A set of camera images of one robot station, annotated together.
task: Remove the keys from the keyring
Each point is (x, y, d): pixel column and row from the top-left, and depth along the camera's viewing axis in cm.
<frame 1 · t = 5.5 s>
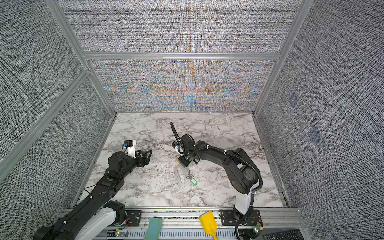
left hand: (146, 151, 82), fingers open
right hand: (182, 159, 91), fingers closed
green key tag: (194, 181, 87), on the table
clear plastic cup: (114, 146, 98), point 4 cm above the table

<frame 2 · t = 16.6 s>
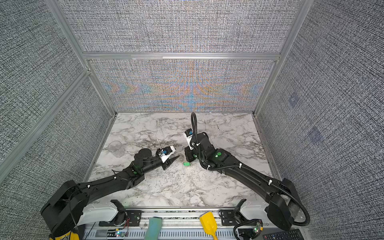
left hand: (176, 152, 80), fingers open
right hand: (184, 147, 78), fingers closed
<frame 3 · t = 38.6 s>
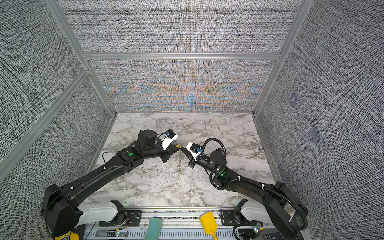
left hand: (177, 148, 75), fingers closed
right hand: (181, 146, 72), fingers closed
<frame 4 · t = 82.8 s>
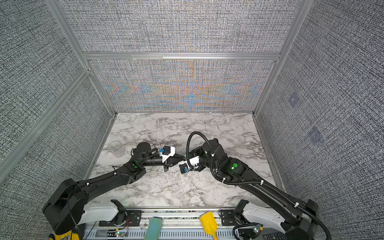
left hand: (183, 158, 71), fingers closed
right hand: (189, 147, 71), fingers closed
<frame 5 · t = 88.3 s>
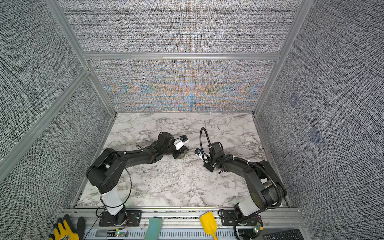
left hand: (185, 148, 92), fingers closed
right hand: (206, 159, 94), fingers closed
